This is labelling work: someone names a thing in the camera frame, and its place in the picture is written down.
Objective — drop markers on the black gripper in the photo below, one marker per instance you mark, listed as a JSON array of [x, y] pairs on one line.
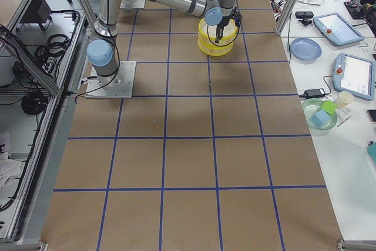
[[224, 20]]

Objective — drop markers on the yellow steamer layer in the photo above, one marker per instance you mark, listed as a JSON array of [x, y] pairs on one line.
[[212, 50], [207, 33]]

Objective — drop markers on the black webcam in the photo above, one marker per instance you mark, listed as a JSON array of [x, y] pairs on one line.
[[304, 14]]

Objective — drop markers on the blue plate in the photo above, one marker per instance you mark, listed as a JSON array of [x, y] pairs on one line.
[[305, 49]]

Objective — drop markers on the far teach pendant tablet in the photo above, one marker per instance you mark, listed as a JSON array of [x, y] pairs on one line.
[[337, 30]]

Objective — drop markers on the teach pendant tablet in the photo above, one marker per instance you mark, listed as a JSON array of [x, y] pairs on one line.
[[337, 30], [355, 75]]

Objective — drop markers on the black power adapter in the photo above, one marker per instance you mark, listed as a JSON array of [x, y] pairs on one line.
[[313, 93]]

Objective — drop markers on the green bowl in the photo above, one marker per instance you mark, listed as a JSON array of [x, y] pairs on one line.
[[313, 105]]

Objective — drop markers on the green foam block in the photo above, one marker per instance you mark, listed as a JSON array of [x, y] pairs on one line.
[[329, 107]]

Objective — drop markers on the blue foam block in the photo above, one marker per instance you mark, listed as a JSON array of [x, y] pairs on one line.
[[320, 119]]

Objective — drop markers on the near teach pendant tablet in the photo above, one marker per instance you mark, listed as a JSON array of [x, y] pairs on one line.
[[355, 75]]

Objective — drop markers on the beige paper cup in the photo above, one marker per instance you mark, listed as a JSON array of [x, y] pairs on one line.
[[343, 99]]

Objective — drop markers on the smartphone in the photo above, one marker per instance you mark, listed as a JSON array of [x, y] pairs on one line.
[[372, 114]]

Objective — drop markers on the white crumpled cloth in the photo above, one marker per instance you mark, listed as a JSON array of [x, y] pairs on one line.
[[10, 168]]

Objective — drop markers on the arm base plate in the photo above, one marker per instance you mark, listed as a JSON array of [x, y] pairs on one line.
[[120, 87], [132, 4]]

